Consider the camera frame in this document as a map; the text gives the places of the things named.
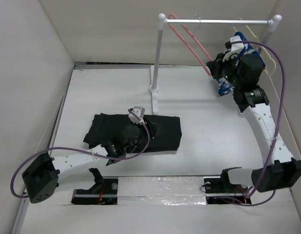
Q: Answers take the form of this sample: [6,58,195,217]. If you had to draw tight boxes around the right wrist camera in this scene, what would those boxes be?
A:
[223,36,244,61]

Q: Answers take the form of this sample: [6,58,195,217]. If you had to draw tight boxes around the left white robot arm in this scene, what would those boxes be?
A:
[22,119,154,204]

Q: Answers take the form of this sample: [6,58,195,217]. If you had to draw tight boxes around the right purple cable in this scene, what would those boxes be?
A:
[229,40,287,206]

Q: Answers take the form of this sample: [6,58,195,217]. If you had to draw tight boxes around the cream plastic hanger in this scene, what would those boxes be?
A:
[234,15,281,78]

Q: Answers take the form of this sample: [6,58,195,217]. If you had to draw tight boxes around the blue patterned garment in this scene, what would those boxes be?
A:
[217,31,265,97]

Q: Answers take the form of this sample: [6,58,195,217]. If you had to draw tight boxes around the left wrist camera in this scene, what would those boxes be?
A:
[128,106,145,124]

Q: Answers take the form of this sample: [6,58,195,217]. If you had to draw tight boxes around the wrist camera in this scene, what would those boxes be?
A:
[128,106,145,124]
[223,36,244,61]

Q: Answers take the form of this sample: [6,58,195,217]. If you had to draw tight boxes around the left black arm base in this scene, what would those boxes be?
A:
[71,168,119,205]

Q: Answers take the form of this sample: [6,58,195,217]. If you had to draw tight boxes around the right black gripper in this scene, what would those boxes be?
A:
[207,51,243,88]

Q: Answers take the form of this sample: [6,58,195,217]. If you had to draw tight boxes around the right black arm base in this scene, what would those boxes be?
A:
[203,168,244,198]

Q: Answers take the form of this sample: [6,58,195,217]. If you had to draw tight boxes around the pink plastic hanger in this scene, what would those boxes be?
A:
[167,14,214,78]

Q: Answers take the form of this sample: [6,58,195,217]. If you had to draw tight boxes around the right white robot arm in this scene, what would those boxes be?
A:
[207,53,301,193]

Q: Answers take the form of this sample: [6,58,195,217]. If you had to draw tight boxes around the white clothes rack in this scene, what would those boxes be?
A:
[149,13,282,115]

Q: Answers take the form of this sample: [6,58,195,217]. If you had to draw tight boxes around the black trousers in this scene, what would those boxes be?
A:
[83,113,182,154]

